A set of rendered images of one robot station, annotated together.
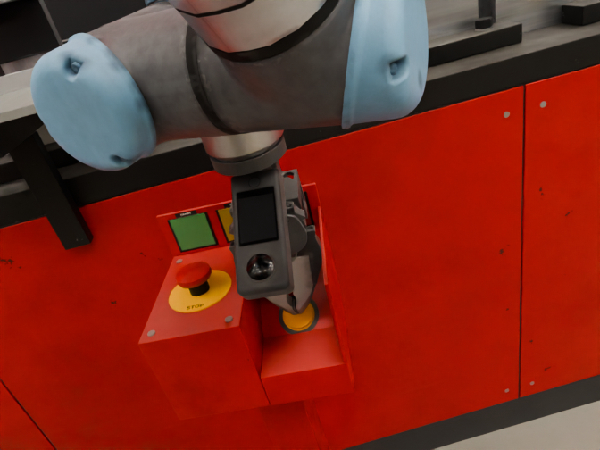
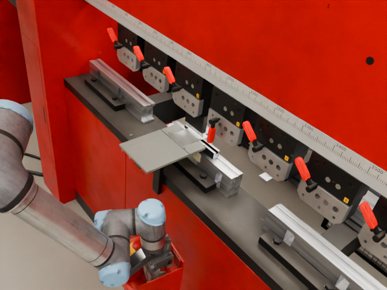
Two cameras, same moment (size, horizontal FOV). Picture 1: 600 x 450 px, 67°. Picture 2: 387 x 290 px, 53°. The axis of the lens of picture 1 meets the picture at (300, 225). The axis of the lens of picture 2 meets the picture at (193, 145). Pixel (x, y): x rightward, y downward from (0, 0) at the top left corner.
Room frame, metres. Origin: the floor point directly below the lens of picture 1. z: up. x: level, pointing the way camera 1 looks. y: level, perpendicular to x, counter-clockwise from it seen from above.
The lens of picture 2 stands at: (-0.04, -0.57, 1.87)
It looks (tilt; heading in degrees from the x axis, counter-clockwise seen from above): 37 degrees down; 47
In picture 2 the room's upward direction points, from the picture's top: 8 degrees clockwise
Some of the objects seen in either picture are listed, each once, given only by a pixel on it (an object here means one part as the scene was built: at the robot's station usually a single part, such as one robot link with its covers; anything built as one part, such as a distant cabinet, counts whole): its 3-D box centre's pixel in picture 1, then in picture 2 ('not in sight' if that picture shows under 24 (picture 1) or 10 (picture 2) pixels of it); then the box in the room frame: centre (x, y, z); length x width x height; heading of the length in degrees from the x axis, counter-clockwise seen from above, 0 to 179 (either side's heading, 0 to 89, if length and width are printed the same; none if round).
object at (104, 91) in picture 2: not in sight; (103, 92); (0.72, 0.93, 0.89); 0.30 x 0.05 x 0.03; 92
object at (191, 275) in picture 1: (196, 282); (138, 247); (0.42, 0.13, 0.79); 0.04 x 0.04 x 0.04
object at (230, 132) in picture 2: not in sight; (233, 114); (0.80, 0.16, 1.19); 0.15 x 0.09 x 0.17; 92
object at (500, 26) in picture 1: (426, 54); (299, 267); (0.76, -0.27, 0.89); 0.30 x 0.05 x 0.03; 92
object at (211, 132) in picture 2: not in sight; (213, 130); (0.74, 0.18, 1.13); 0.04 x 0.02 x 0.10; 2
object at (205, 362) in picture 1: (249, 297); (146, 264); (0.43, 0.08, 0.75); 0.20 x 0.16 x 0.18; 83
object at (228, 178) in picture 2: not in sight; (200, 156); (0.80, 0.28, 0.92); 0.39 x 0.06 x 0.10; 92
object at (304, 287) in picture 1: (302, 270); (157, 275); (0.43, 0.01, 0.77); 0.06 x 0.03 x 0.09; 173
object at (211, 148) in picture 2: not in sight; (198, 141); (0.80, 0.30, 0.99); 0.20 x 0.03 x 0.03; 92
